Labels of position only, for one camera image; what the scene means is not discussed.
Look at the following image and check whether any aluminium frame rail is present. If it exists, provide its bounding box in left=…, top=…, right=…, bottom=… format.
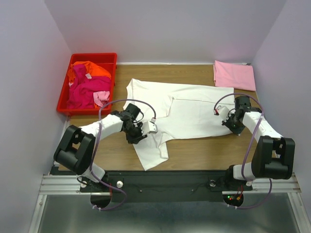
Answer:
left=39, top=175, right=301, bottom=195

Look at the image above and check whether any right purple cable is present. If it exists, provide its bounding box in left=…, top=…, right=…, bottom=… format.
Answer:
left=213, top=92, right=273, bottom=210

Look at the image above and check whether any red plastic bin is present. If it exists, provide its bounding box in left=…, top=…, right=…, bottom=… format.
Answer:
left=56, top=53, right=117, bottom=116

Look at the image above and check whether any orange t shirt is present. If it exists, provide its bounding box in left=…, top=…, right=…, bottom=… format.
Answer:
left=67, top=61, right=112, bottom=83

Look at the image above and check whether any folded pink t shirt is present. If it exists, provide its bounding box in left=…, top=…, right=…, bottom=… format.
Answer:
left=213, top=61, right=256, bottom=91

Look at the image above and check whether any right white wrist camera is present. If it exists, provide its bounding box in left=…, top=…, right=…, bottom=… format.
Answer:
left=213, top=105, right=229, bottom=121

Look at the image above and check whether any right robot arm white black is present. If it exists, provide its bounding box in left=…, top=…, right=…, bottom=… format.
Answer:
left=214, top=95, right=295, bottom=186

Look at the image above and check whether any light pink garment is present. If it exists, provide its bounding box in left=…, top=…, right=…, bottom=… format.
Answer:
left=93, top=91, right=110, bottom=108

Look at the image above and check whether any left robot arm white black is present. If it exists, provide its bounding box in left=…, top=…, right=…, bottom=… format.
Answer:
left=53, top=104, right=147, bottom=183

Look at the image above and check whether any white printed t shirt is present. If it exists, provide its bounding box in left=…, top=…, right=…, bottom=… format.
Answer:
left=125, top=79, right=234, bottom=170

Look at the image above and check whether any magenta t shirt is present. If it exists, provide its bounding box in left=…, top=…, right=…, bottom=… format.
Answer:
left=67, top=66, right=112, bottom=109

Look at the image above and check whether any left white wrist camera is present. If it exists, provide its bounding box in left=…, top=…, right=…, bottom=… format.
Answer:
left=141, top=118, right=158, bottom=135

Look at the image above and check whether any purple cable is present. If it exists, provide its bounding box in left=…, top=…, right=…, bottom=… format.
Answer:
left=213, top=92, right=273, bottom=210
left=89, top=99, right=157, bottom=211

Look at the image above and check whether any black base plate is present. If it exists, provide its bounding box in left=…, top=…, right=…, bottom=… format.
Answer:
left=50, top=169, right=284, bottom=203

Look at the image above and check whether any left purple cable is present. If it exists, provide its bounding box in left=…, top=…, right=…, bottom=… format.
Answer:
left=89, top=99, right=157, bottom=211

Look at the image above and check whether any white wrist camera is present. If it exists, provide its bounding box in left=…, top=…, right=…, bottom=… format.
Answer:
left=213, top=105, right=229, bottom=121
left=141, top=118, right=158, bottom=135

